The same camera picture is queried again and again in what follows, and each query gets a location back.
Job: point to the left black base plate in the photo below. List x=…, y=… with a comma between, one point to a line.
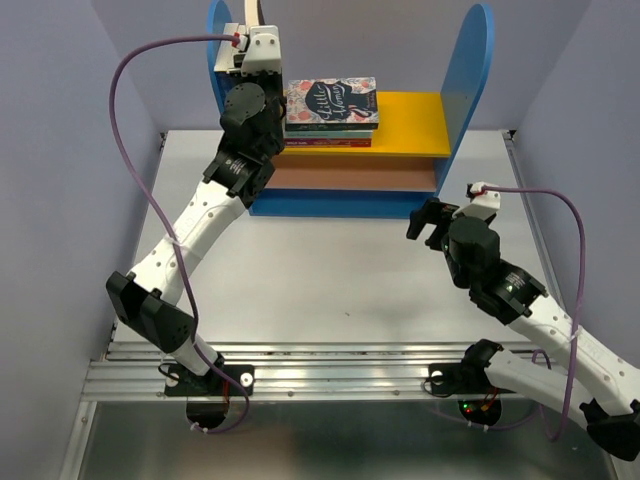
x=180, y=382

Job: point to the A Tale of Two Cities book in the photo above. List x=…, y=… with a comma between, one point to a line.
x=253, y=13

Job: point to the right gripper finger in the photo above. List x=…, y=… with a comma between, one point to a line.
x=428, y=214
x=435, y=239

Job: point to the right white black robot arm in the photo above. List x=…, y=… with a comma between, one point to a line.
x=599, y=388

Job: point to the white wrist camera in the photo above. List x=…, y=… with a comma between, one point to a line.
x=260, y=48
x=484, y=200

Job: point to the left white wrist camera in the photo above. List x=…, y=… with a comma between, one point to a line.
x=260, y=48

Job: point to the teal book in stack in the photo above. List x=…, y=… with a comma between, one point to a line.
x=318, y=134

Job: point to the aluminium extrusion rail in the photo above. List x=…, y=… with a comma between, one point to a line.
x=283, y=371

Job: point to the purple Roald Dahl book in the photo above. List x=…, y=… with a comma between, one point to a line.
x=328, y=143

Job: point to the dark green book in stack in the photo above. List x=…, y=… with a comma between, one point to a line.
x=332, y=128

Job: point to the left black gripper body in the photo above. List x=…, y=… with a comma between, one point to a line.
x=270, y=85

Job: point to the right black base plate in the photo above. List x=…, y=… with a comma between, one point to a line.
x=448, y=379

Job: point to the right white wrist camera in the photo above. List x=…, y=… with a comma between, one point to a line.
x=484, y=200

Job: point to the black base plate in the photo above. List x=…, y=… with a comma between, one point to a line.
x=180, y=382
x=448, y=379

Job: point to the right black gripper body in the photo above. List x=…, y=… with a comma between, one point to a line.
x=444, y=217

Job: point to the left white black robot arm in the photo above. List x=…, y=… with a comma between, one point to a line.
x=145, y=299

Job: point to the blue yellow wooden bookshelf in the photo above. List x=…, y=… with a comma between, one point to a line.
x=412, y=150

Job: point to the Little Women floral book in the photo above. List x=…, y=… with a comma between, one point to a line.
x=332, y=100

